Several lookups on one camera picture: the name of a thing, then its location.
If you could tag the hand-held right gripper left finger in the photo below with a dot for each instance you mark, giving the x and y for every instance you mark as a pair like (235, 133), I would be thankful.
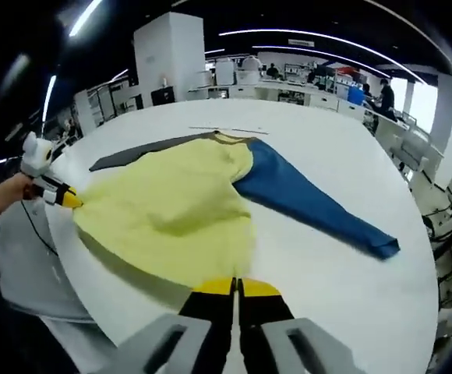
(206, 335)

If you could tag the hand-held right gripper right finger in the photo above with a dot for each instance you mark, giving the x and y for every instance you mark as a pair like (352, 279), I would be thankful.
(265, 335)

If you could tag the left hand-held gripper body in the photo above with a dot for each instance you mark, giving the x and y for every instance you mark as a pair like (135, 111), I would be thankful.
(37, 156)

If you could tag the yellow blue grey garment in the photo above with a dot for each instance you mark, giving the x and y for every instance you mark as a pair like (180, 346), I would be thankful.
(163, 195)

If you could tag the person's left hand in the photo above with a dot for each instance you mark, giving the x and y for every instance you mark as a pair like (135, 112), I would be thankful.
(11, 195)

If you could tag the straight ceiling light strip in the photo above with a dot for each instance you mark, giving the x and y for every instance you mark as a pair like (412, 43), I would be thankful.
(49, 99)
(85, 17)

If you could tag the tall white locker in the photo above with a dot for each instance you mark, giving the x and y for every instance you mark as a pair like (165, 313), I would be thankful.
(85, 111)

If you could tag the light grey rounded panel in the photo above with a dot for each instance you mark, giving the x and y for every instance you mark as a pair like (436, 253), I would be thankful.
(35, 280)

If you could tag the black low cabinet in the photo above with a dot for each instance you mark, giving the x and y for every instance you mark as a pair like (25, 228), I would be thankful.
(162, 96)

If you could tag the white pillar with labels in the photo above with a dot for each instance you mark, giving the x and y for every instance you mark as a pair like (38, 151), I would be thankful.
(167, 50)

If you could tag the white boxy appliance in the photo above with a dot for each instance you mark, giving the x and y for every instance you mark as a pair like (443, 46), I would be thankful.
(225, 72)

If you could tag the white office chair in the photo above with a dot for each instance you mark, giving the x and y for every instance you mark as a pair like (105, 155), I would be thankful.
(411, 154)

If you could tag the white cabinet row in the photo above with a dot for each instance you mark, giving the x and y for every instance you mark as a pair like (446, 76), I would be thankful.
(319, 99)

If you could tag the blue storage box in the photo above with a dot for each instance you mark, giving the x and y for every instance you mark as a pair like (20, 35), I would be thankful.
(356, 94)

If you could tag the short curved ceiling light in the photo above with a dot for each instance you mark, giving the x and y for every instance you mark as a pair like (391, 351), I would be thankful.
(319, 51)

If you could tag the long curved ceiling light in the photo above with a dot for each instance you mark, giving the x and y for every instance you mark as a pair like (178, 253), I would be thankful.
(319, 36)

